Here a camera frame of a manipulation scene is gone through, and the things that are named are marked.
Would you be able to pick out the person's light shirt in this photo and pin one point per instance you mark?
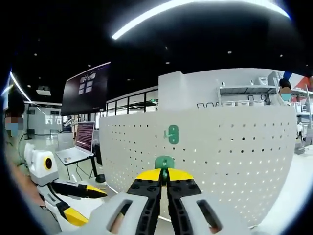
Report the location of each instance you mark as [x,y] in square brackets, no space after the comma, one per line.
[13,151]

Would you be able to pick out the black laptop stand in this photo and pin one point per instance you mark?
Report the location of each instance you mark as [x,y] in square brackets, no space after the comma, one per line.
[94,166]

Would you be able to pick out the small white camera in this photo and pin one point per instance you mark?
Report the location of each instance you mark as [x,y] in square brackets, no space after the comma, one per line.
[222,84]

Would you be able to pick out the green hook assembly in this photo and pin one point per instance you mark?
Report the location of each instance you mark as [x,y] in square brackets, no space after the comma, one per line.
[160,162]
[174,137]

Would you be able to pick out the person's head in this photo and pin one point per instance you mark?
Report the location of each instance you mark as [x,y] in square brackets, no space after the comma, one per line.
[14,105]

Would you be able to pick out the long ceiling light strip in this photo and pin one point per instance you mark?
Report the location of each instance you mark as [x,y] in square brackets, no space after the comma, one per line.
[122,31]

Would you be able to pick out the white perforated mounting plate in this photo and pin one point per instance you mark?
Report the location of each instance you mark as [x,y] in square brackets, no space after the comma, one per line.
[220,159]

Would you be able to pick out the large dark wall display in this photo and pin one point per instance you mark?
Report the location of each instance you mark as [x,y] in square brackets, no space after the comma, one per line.
[83,100]

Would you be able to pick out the grey metal shelf rack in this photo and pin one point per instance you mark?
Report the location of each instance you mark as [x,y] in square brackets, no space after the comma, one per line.
[244,90]

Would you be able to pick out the computer monitor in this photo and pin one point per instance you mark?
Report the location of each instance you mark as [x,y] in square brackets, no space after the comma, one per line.
[84,134]

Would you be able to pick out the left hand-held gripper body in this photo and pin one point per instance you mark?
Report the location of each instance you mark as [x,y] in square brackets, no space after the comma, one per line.
[40,171]

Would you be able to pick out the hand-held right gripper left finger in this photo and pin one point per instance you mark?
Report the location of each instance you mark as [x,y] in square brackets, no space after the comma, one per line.
[137,203]

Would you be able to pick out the ceiling projector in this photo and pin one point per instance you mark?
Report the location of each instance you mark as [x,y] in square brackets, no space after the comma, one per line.
[44,91]

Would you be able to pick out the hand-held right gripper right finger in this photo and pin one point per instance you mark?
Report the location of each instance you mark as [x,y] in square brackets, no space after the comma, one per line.
[195,210]

